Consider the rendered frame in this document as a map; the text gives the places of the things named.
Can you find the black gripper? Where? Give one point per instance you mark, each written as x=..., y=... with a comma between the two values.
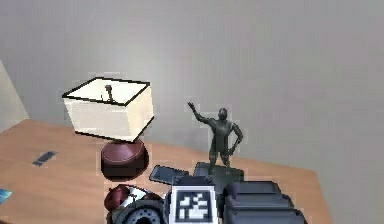
x=140, y=213

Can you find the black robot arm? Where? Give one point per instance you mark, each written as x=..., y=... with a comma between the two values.
x=246, y=206

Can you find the black cellphone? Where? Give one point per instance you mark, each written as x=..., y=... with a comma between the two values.
x=166, y=174

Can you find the dark red round object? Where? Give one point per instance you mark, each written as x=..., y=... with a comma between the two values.
x=123, y=196

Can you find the wooden table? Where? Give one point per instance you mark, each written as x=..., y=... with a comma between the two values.
x=60, y=186

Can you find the white shade table lamp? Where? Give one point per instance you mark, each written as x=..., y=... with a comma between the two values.
x=110, y=116

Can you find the dark grey human statue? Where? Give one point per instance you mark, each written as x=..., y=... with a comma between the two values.
x=221, y=140

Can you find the light blue flat object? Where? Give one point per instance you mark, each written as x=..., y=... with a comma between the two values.
x=4, y=195

